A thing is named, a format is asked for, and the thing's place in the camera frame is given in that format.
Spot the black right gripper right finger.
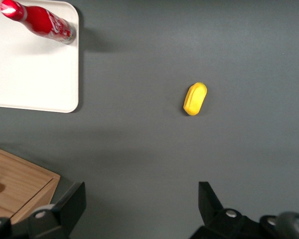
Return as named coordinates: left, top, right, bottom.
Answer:
left=189, top=181, right=262, bottom=239

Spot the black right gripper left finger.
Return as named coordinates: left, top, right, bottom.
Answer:
left=26, top=181, right=87, bottom=239

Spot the red coke bottle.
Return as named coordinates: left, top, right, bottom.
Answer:
left=0, top=0, right=77, bottom=45

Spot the cream plastic tray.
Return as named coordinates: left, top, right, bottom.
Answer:
left=0, top=0, right=80, bottom=114

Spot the wooden drawer cabinet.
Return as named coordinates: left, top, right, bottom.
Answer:
left=0, top=145, right=61, bottom=225

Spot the yellow toy lemon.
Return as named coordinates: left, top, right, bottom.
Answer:
left=183, top=82, right=208, bottom=117

